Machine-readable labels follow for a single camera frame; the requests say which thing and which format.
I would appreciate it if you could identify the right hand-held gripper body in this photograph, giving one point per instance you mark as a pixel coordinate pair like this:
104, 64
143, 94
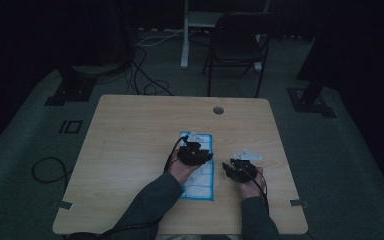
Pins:
245, 170

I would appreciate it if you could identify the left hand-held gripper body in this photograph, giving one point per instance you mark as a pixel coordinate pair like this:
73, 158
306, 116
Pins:
191, 154

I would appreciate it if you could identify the white cloth with blue edge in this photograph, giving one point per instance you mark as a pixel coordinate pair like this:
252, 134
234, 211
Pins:
201, 186

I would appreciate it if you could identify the person's right hand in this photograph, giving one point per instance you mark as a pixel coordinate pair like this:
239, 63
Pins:
251, 190

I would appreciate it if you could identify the person's left hand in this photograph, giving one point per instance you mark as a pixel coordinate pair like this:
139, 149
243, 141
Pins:
180, 171

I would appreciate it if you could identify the grey table grommet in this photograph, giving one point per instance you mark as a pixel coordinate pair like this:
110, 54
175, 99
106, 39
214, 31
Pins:
218, 110

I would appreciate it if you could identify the grey tape piece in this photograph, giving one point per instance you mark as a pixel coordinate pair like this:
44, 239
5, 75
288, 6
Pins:
65, 205
298, 202

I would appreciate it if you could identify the black folding chair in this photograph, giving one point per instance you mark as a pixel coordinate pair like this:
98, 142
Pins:
236, 46

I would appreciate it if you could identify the grey round stand base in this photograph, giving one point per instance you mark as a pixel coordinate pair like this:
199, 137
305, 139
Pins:
96, 68

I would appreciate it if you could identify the black stand with base plate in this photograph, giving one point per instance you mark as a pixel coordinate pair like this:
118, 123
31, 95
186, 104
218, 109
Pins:
308, 100
73, 90

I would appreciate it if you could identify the white desk frame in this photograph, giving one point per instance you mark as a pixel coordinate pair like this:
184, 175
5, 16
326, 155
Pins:
185, 50

